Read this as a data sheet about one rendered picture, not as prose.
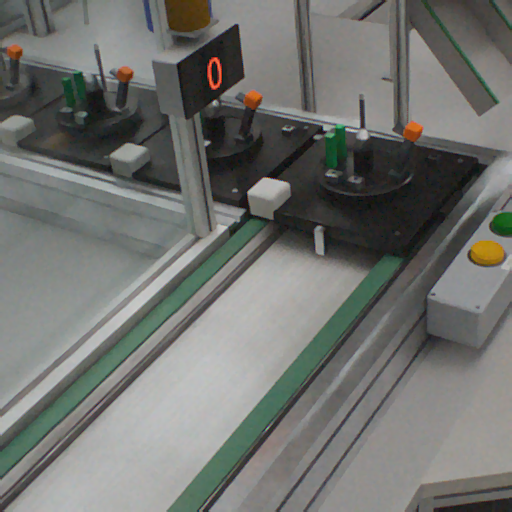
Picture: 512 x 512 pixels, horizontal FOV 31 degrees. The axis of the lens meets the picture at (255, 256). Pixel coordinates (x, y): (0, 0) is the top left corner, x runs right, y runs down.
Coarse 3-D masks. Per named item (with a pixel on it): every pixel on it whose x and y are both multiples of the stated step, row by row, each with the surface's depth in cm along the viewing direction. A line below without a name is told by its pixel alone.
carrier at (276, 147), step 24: (216, 120) 140; (240, 120) 146; (264, 120) 149; (288, 120) 148; (216, 144) 140; (240, 144) 140; (264, 144) 143; (288, 144) 142; (312, 144) 145; (216, 168) 138; (240, 168) 138; (264, 168) 137; (216, 192) 133; (240, 192) 132
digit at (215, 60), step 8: (216, 48) 109; (200, 56) 107; (208, 56) 108; (216, 56) 110; (224, 56) 111; (200, 64) 108; (208, 64) 109; (216, 64) 110; (224, 64) 112; (208, 72) 109; (216, 72) 111; (224, 72) 112; (208, 80) 110; (216, 80) 111; (224, 80) 112; (208, 88) 110; (216, 88) 111; (224, 88) 113; (208, 96) 110
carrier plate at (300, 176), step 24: (384, 144) 139; (288, 168) 136; (312, 168) 136; (432, 168) 132; (456, 168) 132; (312, 192) 130; (432, 192) 127; (288, 216) 127; (312, 216) 125; (336, 216) 125; (360, 216) 124; (384, 216) 124; (408, 216) 123; (432, 216) 124; (360, 240) 122; (384, 240) 119; (408, 240) 119
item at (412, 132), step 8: (392, 128) 123; (400, 128) 123; (408, 128) 121; (416, 128) 122; (408, 136) 122; (416, 136) 121; (408, 144) 123; (400, 152) 125; (408, 152) 124; (400, 160) 125; (392, 168) 127; (400, 168) 126
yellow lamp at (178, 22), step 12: (168, 0) 105; (180, 0) 104; (192, 0) 104; (204, 0) 105; (168, 12) 106; (180, 12) 105; (192, 12) 105; (204, 12) 106; (168, 24) 107; (180, 24) 106; (192, 24) 106; (204, 24) 107
